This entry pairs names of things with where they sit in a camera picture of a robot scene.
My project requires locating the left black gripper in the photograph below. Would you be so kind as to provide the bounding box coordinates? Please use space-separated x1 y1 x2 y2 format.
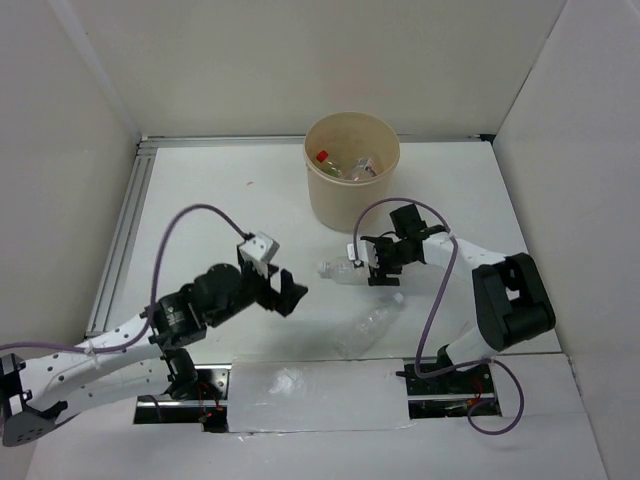
207 258 308 327

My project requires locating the clear bottle white cap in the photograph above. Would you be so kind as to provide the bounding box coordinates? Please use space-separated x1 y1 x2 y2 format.
317 256 370 286
334 293 405 360

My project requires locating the blue label clear bottle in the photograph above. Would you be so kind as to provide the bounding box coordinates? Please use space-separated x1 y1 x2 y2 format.
345 157 378 182

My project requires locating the red cap red label bottle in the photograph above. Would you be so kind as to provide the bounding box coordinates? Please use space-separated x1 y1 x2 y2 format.
315 150 343 178

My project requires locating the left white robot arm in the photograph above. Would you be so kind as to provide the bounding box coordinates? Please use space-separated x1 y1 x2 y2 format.
1 255 308 447

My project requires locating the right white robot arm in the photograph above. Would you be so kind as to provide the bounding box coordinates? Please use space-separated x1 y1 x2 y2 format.
350 197 556 392

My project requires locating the beige round plastic bin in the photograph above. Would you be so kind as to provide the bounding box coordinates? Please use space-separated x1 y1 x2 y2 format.
303 112 400 232

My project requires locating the white taped cover sheet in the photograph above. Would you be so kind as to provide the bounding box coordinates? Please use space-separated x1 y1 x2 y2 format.
227 359 410 433

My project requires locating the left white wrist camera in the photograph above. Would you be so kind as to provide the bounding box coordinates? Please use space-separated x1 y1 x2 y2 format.
237 231 280 278

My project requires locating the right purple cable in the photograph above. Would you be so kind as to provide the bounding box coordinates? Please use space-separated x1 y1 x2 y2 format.
352 198 525 435

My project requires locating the left metal base mount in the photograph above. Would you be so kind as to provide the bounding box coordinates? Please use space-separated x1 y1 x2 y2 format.
133 363 232 434

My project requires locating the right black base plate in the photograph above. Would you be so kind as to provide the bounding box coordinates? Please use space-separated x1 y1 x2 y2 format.
396 362 500 420

